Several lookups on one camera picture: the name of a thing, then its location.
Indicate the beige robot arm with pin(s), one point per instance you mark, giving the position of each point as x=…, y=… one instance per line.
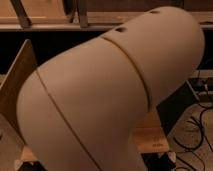
x=77, y=111

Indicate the right dark divider panel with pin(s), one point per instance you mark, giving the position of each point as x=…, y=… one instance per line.
x=171, y=109

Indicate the left cork divider panel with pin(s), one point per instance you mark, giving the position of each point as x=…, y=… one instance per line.
x=22, y=66

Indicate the wooden shelf rail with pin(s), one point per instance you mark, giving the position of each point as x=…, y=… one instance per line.
x=88, y=14

